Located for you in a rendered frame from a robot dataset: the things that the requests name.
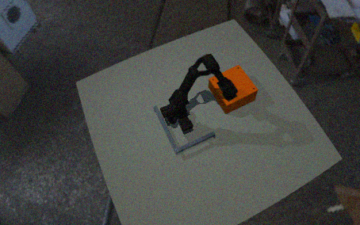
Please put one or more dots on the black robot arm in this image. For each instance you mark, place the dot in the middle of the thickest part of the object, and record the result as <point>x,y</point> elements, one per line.
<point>179,98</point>

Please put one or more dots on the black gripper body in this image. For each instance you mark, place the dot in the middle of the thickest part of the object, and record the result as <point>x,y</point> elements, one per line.
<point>186,123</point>

